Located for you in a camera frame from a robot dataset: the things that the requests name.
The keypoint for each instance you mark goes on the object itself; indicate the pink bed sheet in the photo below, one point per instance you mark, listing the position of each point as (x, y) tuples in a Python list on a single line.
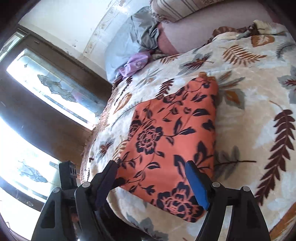
[(189, 32)]

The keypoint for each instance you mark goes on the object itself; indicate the purple cloth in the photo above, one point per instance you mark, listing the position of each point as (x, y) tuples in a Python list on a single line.
[(136, 63)]

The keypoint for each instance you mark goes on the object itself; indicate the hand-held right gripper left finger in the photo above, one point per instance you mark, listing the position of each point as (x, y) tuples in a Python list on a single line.
[(103, 190)]

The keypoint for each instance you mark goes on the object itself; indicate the patterned glass window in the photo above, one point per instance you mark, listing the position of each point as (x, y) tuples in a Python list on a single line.
[(57, 88)]

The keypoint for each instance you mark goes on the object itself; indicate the orange floral garment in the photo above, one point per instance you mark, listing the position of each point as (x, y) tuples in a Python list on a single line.
[(168, 139)]

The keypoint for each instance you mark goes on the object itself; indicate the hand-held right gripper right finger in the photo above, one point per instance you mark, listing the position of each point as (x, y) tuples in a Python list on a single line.
[(197, 185)]

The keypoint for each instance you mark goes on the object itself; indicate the brown striped pillow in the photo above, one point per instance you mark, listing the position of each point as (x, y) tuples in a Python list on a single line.
[(180, 10)]

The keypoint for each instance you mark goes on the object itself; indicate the leaf print fleece blanket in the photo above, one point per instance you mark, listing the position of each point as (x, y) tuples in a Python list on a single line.
[(249, 115)]

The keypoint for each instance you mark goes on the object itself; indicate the grey blue cloth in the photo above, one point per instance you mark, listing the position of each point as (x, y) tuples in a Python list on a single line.
[(124, 46)]

